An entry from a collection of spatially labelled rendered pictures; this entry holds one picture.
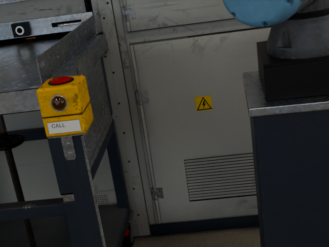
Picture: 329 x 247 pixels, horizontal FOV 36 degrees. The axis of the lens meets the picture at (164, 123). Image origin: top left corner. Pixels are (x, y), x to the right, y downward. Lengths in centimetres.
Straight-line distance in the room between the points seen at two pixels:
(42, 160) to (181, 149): 55
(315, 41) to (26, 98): 67
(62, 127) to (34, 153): 108
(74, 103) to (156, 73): 91
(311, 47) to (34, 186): 132
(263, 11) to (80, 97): 38
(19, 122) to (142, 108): 48
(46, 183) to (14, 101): 89
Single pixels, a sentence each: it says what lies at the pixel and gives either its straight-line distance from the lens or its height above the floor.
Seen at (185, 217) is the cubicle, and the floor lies 8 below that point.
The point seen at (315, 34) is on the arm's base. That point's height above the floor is 89.
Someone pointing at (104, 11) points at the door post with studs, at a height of 92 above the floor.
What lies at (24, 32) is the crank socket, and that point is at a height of 89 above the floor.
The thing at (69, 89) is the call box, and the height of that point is 89.
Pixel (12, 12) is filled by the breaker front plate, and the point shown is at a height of 96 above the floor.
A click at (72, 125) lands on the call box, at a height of 82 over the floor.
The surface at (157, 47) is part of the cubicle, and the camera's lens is 182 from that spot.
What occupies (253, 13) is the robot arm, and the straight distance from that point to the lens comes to 101.
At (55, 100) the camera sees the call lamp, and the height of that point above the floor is 88.
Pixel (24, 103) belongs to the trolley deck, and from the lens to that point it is 124.
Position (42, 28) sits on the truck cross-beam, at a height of 89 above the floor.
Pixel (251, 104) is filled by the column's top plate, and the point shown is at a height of 75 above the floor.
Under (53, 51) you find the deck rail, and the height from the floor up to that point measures 90.
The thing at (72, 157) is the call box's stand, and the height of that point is 75.
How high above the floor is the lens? 112
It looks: 20 degrees down
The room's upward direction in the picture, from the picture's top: 8 degrees counter-clockwise
